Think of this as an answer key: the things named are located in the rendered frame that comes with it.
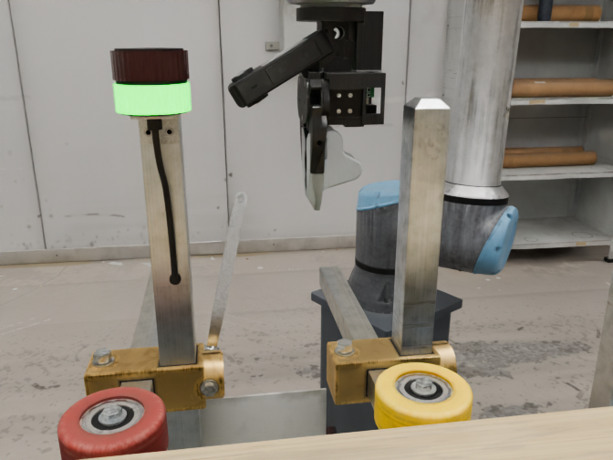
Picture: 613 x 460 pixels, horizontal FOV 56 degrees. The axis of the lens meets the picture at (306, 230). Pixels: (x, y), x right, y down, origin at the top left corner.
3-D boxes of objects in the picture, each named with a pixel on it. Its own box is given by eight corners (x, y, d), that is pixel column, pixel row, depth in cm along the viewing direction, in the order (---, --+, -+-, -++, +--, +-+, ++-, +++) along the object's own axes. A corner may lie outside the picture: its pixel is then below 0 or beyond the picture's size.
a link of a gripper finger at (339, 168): (363, 215, 64) (366, 130, 61) (309, 217, 63) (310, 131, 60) (357, 207, 67) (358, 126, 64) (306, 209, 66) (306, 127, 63)
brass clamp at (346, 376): (325, 377, 67) (326, 338, 66) (437, 368, 69) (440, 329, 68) (336, 409, 61) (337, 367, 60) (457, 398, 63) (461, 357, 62)
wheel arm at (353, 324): (317, 289, 90) (317, 264, 89) (339, 288, 91) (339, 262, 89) (405, 498, 49) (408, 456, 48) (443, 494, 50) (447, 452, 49)
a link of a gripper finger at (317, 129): (327, 176, 60) (327, 88, 57) (312, 177, 60) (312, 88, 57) (318, 166, 65) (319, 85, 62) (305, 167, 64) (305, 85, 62)
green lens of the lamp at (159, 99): (121, 107, 50) (119, 80, 49) (192, 105, 51) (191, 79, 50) (109, 115, 44) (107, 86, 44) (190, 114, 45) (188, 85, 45)
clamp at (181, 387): (98, 391, 63) (92, 350, 61) (224, 381, 65) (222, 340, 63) (88, 423, 58) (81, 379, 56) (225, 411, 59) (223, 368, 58)
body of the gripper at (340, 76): (384, 131, 60) (389, 6, 56) (302, 133, 59) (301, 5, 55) (366, 121, 67) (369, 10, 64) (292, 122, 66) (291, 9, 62)
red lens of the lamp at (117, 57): (119, 77, 49) (116, 49, 49) (191, 76, 50) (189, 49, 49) (106, 81, 44) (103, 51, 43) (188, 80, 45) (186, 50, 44)
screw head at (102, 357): (94, 357, 60) (93, 347, 60) (115, 355, 60) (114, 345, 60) (90, 368, 58) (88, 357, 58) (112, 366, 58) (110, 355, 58)
